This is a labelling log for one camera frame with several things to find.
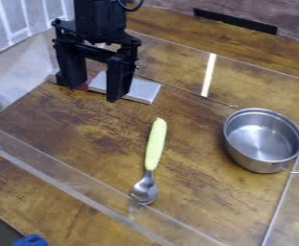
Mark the silver metal pot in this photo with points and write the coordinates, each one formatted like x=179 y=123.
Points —
x=261 y=139

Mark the black wall strip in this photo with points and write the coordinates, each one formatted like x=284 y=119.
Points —
x=237 y=21

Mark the yellow handled metal spoon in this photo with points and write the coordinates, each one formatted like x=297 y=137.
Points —
x=145 y=190

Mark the blue object at corner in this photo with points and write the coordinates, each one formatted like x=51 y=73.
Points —
x=31 y=240

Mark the grey block with coloured end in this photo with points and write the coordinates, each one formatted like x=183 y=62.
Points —
x=143 y=90

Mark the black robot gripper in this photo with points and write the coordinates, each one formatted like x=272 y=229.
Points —
x=99 y=23

